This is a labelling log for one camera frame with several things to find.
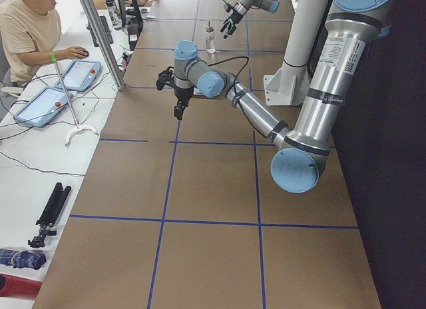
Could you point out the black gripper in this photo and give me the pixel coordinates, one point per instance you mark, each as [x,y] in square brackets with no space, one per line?
[182,94]
[235,17]

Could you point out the clear glass sauce bottle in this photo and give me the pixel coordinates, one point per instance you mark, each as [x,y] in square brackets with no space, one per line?
[210,38]

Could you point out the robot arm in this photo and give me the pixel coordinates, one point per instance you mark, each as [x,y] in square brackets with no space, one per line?
[300,132]
[270,6]

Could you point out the white hook reaching stick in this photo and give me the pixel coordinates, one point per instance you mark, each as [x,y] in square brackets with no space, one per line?
[77,126]

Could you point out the far blue teach pendant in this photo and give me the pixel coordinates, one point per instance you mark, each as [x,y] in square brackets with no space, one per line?
[80,74]

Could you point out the blue teach pendant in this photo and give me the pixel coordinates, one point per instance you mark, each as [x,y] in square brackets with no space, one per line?
[80,74]
[43,108]

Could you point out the black keyboard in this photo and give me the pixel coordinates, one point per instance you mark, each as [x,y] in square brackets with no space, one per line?
[106,29]

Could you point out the near blue teach pendant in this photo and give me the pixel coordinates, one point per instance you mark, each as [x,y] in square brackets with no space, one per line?
[43,108]

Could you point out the black folded tripod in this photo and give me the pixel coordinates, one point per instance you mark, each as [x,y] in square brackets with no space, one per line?
[50,215]

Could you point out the seated person beige shirt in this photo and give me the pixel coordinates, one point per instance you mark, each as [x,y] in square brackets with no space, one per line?
[30,30]

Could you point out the folded blue umbrella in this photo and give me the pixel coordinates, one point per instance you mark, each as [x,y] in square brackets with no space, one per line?
[22,259]

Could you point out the red cylinder object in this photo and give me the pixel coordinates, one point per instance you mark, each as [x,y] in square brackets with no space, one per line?
[19,288]

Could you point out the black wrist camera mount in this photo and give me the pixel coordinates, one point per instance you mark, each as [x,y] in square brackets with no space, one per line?
[165,78]

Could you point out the white pedestal column base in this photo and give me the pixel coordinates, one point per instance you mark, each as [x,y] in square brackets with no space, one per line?
[290,84]

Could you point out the aluminium frame post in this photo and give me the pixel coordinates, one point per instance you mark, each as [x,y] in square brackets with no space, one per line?
[106,50]

